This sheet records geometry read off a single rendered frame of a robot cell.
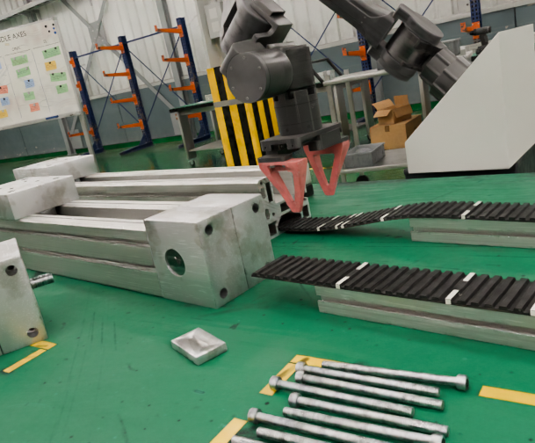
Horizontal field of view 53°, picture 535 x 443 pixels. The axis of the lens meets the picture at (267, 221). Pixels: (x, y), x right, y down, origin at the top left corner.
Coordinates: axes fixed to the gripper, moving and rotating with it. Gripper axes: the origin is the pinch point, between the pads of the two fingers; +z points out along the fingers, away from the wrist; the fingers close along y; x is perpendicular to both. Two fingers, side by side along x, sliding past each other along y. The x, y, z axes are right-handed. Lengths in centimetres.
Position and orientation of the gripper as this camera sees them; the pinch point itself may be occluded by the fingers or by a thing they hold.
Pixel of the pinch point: (313, 197)
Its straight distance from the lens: 74.2
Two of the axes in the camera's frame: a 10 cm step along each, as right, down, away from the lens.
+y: -6.4, 3.2, -7.0
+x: 7.5, 0.3, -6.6
